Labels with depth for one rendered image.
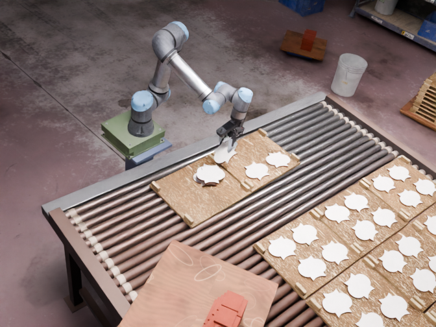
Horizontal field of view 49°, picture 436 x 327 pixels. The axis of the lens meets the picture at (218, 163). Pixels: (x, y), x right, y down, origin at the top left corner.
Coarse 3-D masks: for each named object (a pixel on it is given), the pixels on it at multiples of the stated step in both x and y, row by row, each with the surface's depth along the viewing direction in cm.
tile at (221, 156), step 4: (224, 144) 265; (220, 148) 265; (224, 148) 264; (216, 152) 265; (220, 152) 264; (224, 152) 263; (232, 152) 261; (236, 152) 260; (216, 156) 264; (220, 156) 263; (224, 156) 262; (228, 156) 261; (232, 156) 261; (216, 160) 263; (220, 160) 262; (224, 160) 261; (228, 160) 260
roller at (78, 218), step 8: (312, 112) 324; (320, 112) 325; (296, 120) 314; (304, 120) 316; (280, 128) 305; (288, 128) 308; (272, 136) 301; (136, 192) 247; (144, 192) 250; (112, 200) 241; (120, 200) 242; (128, 200) 245; (96, 208) 236; (104, 208) 237; (112, 208) 240; (80, 216) 231; (88, 216) 232
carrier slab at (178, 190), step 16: (208, 160) 270; (176, 176) 257; (192, 176) 259; (224, 176) 263; (160, 192) 248; (176, 192) 249; (192, 192) 251; (208, 192) 252; (224, 192) 254; (240, 192) 256; (176, 208) 241; (192, 208) 243; (208, 208) 244; (224, 208) 246; (192, 224) 235
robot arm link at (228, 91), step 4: (220, 84) 246; (224, 84) 246; (216, 88) 246; (220, 88) 244; (224, 88) 244; (228, 88) 244; (232, 88) 245; (224, 92) 242; (228, 92) 244; (232, 92) 244; (224, 96) 241; (228, 96) 243; (232, 96) 244; (228, 100) 246
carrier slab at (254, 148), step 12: (240, 144) 285; (252, 144) 287; (264, 144) 288; (276, 144) 290; (240, 156) 277; (252, 156) 278; (264, 156) 280; (288, 156) 283; (228, 168) 268; (240, 168) 270; (288, 168) 275; (240, 180) 262; (252, 180) 264; (264, 180) 265; (252, 192) 258
